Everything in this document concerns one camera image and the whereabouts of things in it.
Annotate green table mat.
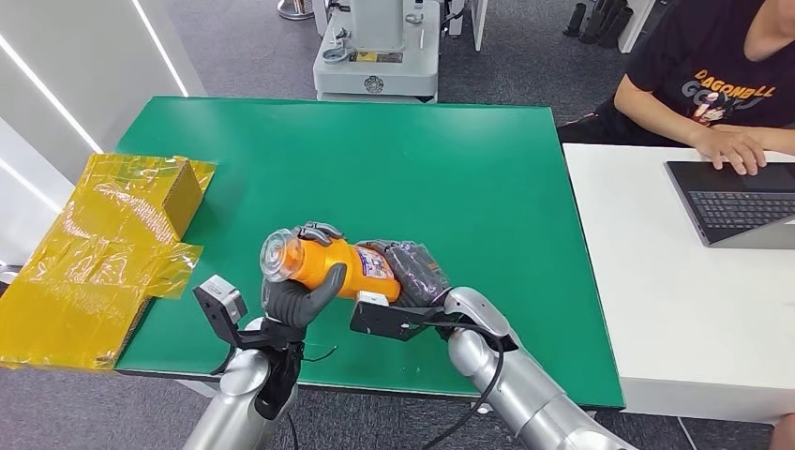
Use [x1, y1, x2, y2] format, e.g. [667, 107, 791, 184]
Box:
[114, 95, 626, 411]

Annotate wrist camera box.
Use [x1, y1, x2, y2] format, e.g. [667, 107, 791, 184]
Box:
[349, 291, 437, 343]
[192, 274, 249, 347]

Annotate white desk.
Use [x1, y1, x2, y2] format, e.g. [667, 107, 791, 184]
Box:
[562, 142, 795, 428]

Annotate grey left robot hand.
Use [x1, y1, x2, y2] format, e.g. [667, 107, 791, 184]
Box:
[261, 220, 350, 330]

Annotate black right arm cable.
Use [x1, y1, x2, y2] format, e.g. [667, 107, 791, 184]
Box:
[421, 321, 508, 450]

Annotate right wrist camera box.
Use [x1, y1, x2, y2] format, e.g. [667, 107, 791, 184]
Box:
[349, 291, 437, 343]

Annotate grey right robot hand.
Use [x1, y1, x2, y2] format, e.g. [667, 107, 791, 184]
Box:
[356, 238, 453, 310]

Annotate chrome round stand base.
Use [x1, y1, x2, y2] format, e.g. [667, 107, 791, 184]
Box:
[277, 0, 316, 23]

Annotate black chair base legs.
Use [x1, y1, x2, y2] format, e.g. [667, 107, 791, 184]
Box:
[562, 0, 636, 50]

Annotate yellow film-wrapped cardboard box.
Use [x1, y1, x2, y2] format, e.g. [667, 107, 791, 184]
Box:
[0, 152, 218, 372]

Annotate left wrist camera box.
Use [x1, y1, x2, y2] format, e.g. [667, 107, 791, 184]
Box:
[192, 274, 249, 347]

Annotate orange plastic bottle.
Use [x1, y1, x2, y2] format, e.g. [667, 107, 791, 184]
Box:
[259, 227, 404, 305]

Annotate white table foot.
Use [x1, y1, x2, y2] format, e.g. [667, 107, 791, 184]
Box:
[176, 379, 219, 399]

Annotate person's right hand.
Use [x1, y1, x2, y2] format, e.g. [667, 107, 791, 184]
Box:
[691, 127, 769, 177]

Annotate dark grey laptop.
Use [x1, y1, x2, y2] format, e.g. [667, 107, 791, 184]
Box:
[662, 159, 795, 250]

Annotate white upright panel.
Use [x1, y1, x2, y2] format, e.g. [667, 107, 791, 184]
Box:
[469, 0, 489, 53]

